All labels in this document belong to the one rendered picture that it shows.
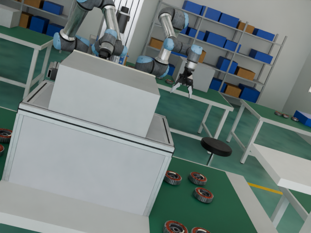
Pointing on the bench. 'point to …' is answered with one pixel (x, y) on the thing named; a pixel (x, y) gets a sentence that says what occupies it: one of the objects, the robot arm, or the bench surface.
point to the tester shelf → (30, 100)
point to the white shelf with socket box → (286, 172)
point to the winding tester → (105, 93)
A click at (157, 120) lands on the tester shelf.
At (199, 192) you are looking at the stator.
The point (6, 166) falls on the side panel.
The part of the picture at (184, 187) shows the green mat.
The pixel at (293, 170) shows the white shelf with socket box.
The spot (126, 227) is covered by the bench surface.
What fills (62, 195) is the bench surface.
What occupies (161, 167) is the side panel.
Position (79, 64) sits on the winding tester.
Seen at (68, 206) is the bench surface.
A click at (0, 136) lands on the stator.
